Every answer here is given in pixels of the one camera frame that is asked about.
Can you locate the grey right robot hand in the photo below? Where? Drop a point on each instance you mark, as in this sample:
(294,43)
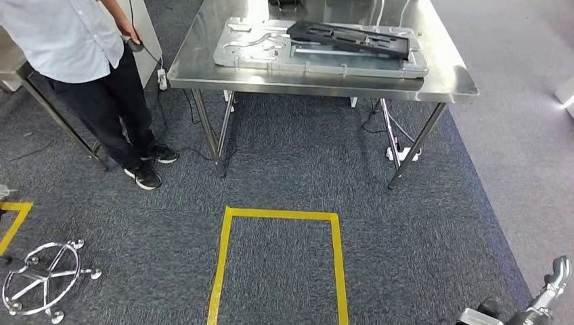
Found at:
(545,296)

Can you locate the person's hand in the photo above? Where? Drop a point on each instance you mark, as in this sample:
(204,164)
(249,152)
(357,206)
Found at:
(130,33)

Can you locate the black round handheld controller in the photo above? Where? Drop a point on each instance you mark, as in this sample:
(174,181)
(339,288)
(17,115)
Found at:
(135,45)

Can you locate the black plastic panel part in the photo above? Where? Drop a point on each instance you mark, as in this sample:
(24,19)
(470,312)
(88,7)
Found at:
(350,38)

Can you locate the person's forearm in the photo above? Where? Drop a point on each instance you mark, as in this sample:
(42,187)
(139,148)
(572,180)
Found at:
(114,11)

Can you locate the stainless steel workbench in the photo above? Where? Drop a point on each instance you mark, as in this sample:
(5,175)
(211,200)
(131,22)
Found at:
(314,85)

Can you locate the white power strip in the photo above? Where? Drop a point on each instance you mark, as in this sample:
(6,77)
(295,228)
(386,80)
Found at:
(162,80)
(403,154)

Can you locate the person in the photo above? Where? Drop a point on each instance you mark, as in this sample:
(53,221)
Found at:
(67,45)

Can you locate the aluminium fixture plate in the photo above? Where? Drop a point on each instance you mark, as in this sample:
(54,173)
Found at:
(251,54)

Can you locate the white box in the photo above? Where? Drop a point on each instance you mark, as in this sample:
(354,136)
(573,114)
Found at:
(566,96)

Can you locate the chrome star caster chair base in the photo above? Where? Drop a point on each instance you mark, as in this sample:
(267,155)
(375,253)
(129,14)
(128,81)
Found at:
(42,278)

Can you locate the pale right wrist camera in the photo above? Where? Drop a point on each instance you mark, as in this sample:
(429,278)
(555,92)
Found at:
(477,318)

